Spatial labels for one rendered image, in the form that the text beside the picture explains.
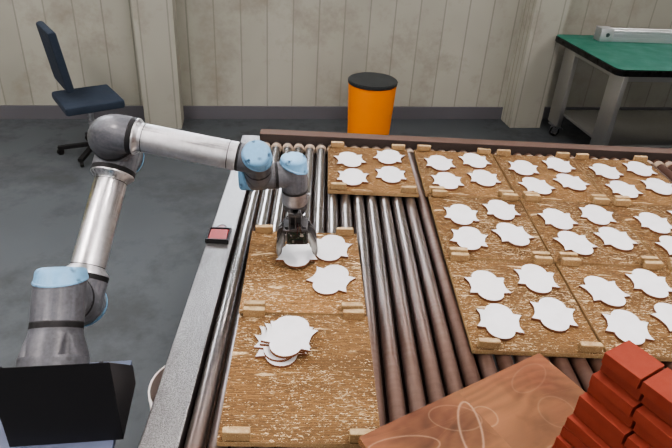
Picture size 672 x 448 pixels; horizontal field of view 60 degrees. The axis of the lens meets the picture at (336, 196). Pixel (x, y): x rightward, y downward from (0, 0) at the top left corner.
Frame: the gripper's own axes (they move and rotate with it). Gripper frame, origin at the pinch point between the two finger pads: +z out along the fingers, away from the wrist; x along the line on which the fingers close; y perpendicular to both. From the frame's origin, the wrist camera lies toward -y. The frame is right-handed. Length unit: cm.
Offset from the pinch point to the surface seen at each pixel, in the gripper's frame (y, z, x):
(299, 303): 22.5, 0.2, 1.2
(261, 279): 12.0, 0.3, -10.2
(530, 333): 33, 3, 64
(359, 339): 36.5, 0.2, 17.1
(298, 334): 38.5, -4.0, 1.4
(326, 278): 11.8, 0.4, 8.9
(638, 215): -33, 9, 127
